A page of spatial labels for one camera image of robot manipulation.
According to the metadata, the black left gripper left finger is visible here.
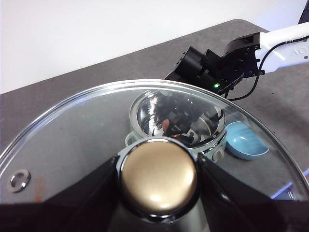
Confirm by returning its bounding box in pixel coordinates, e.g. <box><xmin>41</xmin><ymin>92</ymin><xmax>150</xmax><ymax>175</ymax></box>
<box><xmin>0</xmin><ymin>154</ymin><xmax>145</xmax><ymax>232</ymax></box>

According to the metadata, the pale green electric steamer pot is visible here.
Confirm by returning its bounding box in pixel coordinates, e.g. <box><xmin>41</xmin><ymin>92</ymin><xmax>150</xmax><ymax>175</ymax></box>
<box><xmin>125</xmin><ymin>90</ymin><xmax>227</xmax><ymax>163</ymax></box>

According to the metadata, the glass lid with green knob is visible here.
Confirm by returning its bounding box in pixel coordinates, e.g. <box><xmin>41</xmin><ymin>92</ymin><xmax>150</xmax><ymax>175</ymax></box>
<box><xmin>0</xmin><ymin>79</ymin><xmax>309</xmax><ymax>224</ymax></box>

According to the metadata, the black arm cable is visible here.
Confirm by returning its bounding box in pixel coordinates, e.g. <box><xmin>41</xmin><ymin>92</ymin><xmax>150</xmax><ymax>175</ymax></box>
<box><xmin>226</xmin><ymin>35</ymin><xmax>309</xmax><ymax>101</ymax></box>

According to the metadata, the blue ribbed bowl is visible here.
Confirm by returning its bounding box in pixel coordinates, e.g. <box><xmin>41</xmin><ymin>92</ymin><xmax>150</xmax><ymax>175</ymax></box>
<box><xmin>225</xmin><ymin>121</ymin><xmax>270</xmax><ymax>160</ymax></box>

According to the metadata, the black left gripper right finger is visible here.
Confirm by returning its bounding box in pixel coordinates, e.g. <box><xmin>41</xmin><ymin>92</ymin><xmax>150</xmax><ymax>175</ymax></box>
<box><xmin>197</xmin><ymin>153</ymin><xmax>309</xmax><ymax>232</ymax></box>

